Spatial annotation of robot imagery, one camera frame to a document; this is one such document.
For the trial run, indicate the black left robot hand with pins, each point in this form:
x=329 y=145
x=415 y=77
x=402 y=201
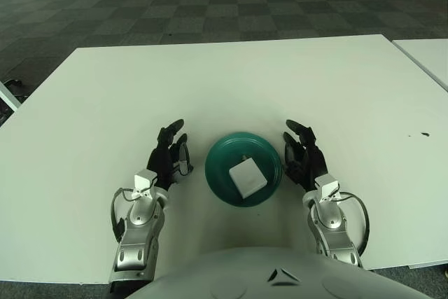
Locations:
x=161 y=162

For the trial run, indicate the white robot torso shell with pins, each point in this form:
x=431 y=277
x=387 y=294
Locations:
x=227 y=274

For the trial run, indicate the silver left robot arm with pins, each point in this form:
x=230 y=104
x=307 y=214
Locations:
x=140 y=215

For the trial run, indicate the white neighbouring table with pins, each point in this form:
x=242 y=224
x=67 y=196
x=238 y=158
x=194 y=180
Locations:
x=430 y=57

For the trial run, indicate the white charger block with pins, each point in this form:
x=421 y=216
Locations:
x=246 y=178

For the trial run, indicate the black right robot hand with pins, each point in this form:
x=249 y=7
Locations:
x=311 y=162

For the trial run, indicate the white side table edge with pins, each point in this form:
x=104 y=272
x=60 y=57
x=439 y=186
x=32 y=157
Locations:
x=7 y=97

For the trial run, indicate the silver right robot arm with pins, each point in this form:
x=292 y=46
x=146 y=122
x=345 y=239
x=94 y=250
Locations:
x=330 y=218

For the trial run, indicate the green round plate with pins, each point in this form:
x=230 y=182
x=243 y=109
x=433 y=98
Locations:
x=220 y=159

